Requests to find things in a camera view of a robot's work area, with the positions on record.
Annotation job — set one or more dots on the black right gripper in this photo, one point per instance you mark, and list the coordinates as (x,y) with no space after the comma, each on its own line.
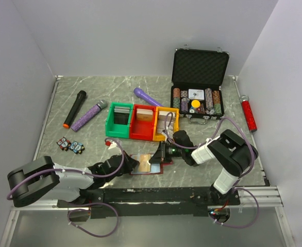
(156,157)

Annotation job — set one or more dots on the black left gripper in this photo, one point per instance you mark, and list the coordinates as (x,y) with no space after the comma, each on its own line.
(130,163)

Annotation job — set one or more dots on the gold VIP credit card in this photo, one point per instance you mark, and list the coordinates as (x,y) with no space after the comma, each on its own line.
(144,165)

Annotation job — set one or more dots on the red leather card holder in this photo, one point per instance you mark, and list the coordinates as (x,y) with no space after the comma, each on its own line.
(156,168)

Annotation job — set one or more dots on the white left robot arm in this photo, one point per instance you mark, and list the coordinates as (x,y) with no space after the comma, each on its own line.
(47,180)

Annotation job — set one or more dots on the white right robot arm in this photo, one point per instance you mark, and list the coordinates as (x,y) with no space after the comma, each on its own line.
(230,150)

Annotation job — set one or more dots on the yellow plastic card bin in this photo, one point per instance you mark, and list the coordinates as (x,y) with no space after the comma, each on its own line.
(165,117)

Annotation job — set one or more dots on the red plastic card bin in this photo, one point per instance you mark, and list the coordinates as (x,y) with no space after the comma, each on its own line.
(142,122)

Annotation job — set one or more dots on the blue owl card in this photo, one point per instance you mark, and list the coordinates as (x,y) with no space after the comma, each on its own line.
(77,147)

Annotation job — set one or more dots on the green plastic card bin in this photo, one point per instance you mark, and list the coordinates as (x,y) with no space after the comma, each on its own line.
(118,120)

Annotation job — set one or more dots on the red owl card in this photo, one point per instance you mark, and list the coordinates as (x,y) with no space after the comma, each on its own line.
(64,144)

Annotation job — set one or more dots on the white playing card deck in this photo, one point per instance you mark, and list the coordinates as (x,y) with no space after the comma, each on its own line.
(196,94)

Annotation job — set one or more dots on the purple glitter toy microphone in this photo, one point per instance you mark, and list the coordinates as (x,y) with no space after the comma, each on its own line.
(101,104)

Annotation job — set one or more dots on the yellow poker dealer chip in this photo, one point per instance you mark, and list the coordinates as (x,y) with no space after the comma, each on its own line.
(195,104)

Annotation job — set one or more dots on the purple plastic toy microphone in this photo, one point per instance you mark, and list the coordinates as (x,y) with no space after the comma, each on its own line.
(147,98)

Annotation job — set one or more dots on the black toy microphone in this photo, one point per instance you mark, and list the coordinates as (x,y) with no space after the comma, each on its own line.
(80,99)

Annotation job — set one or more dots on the black poker chip case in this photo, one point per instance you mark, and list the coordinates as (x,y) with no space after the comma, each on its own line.
(203,70)

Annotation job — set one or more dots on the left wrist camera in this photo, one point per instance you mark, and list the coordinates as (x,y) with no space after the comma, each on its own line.
(111,144)

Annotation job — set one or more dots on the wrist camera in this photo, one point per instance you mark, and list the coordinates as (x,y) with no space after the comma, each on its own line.
(167,134)
(111,144)

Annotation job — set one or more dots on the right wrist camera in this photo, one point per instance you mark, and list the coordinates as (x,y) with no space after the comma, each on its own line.
(167,134)

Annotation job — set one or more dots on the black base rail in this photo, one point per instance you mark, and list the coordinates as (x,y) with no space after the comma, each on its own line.
(194,201)

